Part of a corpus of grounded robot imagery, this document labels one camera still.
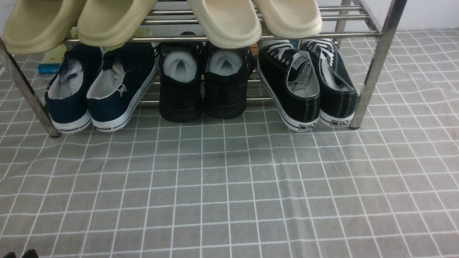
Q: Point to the navy canvas sneaker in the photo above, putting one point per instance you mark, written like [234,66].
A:
[65,94]
[127,73]

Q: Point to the black mesh shoe right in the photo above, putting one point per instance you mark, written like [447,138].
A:
[226,76]

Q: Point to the navy canvas sneaker left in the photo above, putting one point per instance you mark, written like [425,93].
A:
[65,94]

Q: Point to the beige slipper far left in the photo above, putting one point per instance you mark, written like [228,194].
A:
[37,26]

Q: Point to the cream slipper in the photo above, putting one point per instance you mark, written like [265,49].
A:
[228,24]
[291,19]

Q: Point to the grey checked floor cloth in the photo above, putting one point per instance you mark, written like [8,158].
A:
[247,187]

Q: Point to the cream slipper far right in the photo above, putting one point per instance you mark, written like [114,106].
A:
[291,19]

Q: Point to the stainless steel shoe rack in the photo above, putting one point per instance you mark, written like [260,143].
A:
[347,10]

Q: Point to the black mesh shoe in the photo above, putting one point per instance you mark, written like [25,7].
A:
[181,69]
[226,76]

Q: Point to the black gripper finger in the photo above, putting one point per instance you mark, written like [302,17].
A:
[10,255]

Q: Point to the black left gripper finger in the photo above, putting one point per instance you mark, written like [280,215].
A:
[31,253]

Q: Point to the black white sneaker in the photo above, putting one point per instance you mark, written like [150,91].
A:
[289,76]
[338,95]

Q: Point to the black mesh shoe left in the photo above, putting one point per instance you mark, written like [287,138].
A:
[181,69]

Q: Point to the black colourful book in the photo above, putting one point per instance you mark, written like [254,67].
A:
[265,32]

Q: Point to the beige slipper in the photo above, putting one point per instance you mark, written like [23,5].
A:
[106,23]
[37,26]

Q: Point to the navy canvas sneaker right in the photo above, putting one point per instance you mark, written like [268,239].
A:
[127,73]

